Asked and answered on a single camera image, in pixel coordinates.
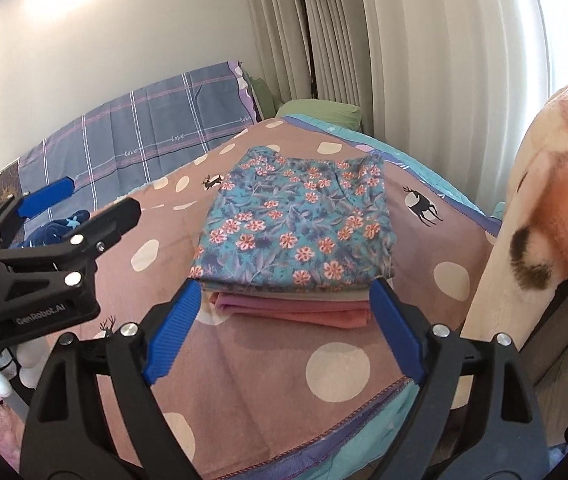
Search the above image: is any beige window curtain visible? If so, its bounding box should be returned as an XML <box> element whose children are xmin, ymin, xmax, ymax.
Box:
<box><xmin>248</xmin><ymin>0</ymin><xmax>553</xmax><ymax>211</ymax></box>

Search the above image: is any folded pink garment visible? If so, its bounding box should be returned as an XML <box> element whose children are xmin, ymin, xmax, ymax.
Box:
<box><xmin>210</xmin><ymin>292</ymin><xmax>372</xmax><ymax>330</ymax></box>

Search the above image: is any light blue bed sheet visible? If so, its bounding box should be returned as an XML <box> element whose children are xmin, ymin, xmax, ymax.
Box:
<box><xmin>223</xmin><ymin>114</ymin><xmax>496</xmax><ymax>480</ymax></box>

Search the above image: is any white-gloved left hand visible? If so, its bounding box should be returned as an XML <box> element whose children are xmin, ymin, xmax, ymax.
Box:
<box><xmin>0</xmin><ymin>337</ymin><xmax>50</xmax><ymax>401</ymax></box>

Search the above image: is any cream plush blanket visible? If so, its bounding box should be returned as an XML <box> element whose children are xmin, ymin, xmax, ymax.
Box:
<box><xmin>451</xmin><ymin>79</ymin><xmax>568</xmax><ymax>411</ymax></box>

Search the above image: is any pink polka-dot blanket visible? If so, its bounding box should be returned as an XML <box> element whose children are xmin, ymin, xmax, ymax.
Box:
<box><xmin>96</xmin><ymin>122</ymin><xmax>493</xmax><ymax>479</ymax></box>

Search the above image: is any blue plaid bedding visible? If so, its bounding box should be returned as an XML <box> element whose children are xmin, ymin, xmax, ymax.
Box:
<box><xmin>18</xmin><ymin>61</ymin><xmax>257</xmax><ymax>214</ymax></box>

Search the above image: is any navy star-print garment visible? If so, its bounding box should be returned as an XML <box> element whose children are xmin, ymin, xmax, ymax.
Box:
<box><xmin>11</xmin><ymin>209</ymin><xmax>90</xmax><ymax>248</ymax></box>

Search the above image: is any teal floral garment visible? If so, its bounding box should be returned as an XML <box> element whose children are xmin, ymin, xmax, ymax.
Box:
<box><xmin>189</xmin><ymin>146</ymin><xmax>397</xmax><ymax>292</ymax></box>

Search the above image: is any green pillow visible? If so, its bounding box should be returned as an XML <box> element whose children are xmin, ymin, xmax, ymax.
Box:
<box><xmin>245</xmin><ymin>76</ymin><xmax>362</xmax><ymax>131</ymax></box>

